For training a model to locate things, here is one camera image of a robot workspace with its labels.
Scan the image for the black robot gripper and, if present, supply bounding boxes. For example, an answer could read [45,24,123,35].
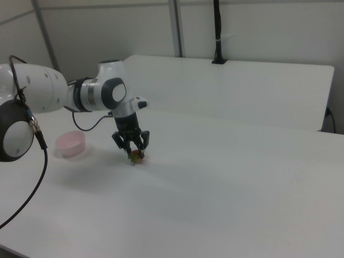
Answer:
[111,112,151,160]

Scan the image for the red strawberry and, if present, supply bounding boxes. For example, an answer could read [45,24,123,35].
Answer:
[127,149,146,166]

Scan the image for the pink plastic bowl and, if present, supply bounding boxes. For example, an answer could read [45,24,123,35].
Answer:
[54,130,87,159]

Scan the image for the white adjacent table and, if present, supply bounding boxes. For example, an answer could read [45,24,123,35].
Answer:
[124,54,335,133]

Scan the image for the black pole with clamp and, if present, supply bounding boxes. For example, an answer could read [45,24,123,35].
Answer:
[211,0,228,66]

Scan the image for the thin dark wrist cable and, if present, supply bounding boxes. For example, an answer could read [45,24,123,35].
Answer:
[71,110,113,133]

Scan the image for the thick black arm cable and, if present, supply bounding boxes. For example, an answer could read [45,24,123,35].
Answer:
[0,54,49,230]

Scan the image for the grey partition post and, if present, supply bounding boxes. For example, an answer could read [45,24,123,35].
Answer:
[168,0,187,58]
[30,0,60,71]

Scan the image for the black cable behind table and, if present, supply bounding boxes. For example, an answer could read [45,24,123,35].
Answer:
[325,106,337,133]

